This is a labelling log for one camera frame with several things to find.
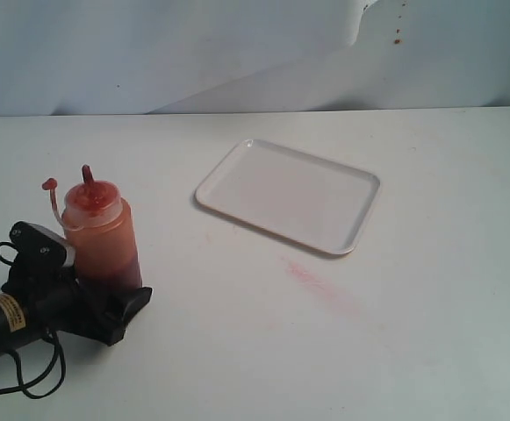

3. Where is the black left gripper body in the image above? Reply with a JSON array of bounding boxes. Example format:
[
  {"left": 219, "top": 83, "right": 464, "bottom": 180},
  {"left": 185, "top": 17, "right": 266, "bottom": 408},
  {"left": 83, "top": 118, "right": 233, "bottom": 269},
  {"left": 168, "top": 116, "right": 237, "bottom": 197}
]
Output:
[{"left": 1, "top": 259, "right": 119, "bottom": 346}]

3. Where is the red sauce squeeze bottle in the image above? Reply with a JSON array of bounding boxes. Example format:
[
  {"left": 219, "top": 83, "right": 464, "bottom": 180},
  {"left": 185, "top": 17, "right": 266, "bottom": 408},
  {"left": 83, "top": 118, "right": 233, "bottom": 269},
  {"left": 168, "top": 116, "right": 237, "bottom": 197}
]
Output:
[{"left": 42, "top": 165, "right": 142, "bottom": 291}]

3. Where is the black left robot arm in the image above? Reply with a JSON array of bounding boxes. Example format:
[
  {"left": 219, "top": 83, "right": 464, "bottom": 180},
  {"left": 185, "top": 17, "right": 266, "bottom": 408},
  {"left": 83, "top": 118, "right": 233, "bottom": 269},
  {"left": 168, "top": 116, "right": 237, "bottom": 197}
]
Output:
[{"left": 0, "top": 259, "right": 153, "bottom": 356}]

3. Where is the white rectangular plastic tray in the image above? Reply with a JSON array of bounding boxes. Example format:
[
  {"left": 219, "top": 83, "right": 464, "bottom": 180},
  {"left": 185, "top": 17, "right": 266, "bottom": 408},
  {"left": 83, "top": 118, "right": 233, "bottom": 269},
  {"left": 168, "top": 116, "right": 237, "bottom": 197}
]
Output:
[{"left": 194, "top": 139, "right": 381, "bottom": 257}]

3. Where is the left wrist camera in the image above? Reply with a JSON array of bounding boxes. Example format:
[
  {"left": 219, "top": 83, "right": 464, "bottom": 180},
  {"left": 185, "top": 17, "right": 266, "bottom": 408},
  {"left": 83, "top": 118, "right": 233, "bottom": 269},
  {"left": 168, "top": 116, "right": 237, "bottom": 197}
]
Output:
[{"left": 9, "top": 221, "right": 75, "bottom": 281}]

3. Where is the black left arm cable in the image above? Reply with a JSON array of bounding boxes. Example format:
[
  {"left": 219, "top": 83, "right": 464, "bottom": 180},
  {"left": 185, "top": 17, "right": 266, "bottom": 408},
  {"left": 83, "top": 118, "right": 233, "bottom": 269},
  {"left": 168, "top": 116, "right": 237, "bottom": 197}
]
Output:
[{"left": 0, "top": 241, "right": 68, "bottom": 399}]

